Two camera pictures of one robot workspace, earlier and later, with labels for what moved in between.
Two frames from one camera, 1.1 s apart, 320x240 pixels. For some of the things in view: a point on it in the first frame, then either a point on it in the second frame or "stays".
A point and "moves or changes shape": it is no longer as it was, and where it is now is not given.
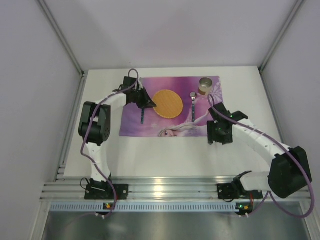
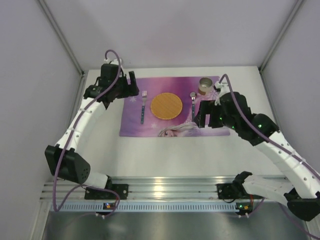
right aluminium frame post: (267, 58) stays
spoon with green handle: (193, 95) stays
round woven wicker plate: (169, 103) moves or changes shape
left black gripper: (144, 96) to (128, 87)
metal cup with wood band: (205, 85) stays
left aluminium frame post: (60, 34) stays
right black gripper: (213, 136) to (213, 116)
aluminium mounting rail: (139, 188) stays
